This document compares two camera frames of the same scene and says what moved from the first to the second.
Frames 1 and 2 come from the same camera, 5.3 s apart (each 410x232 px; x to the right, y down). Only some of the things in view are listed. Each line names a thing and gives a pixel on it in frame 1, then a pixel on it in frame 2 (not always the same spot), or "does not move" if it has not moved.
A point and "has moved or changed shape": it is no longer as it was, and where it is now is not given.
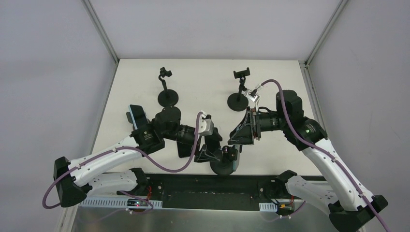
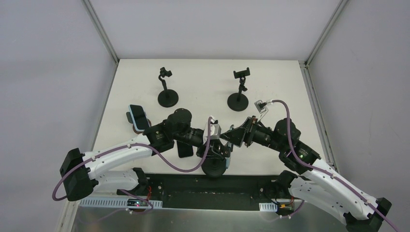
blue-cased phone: [236, 163] → [227, 159]
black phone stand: [226, 156] has moved or changed shape
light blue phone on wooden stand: [139, 116] does not move
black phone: [184, 146] does not move
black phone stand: [239, 102] does not move
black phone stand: [167, 97] does not move
